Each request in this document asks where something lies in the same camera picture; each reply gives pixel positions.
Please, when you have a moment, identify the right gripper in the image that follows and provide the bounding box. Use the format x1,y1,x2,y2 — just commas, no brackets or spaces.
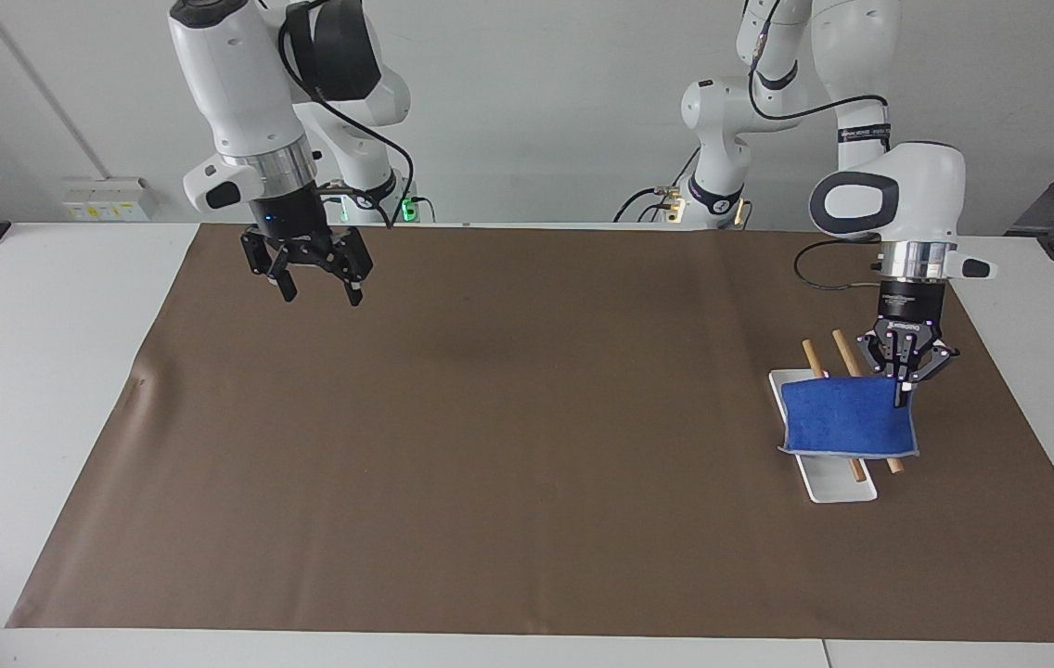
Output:
240,184,374,308

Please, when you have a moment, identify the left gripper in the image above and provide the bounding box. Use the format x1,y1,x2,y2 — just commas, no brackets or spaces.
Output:
856,278,960,409

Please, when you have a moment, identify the blue towel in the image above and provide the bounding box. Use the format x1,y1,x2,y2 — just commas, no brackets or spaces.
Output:
777,375,920,463

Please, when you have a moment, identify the wooden rack rod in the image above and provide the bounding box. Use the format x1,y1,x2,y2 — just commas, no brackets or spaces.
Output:
830,328,905,475
801,339,868,482

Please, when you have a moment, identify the white rack base tray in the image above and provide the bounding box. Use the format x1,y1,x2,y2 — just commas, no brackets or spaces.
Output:
768,368,880,506

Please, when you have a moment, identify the black cable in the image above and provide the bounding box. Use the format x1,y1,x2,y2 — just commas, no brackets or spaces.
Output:
747,0,893,140
278,0,418,230
612,185,684,225
793,242,884,294

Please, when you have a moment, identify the white wall socket box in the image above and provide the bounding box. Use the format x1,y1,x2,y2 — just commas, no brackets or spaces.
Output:
60,175,159,223

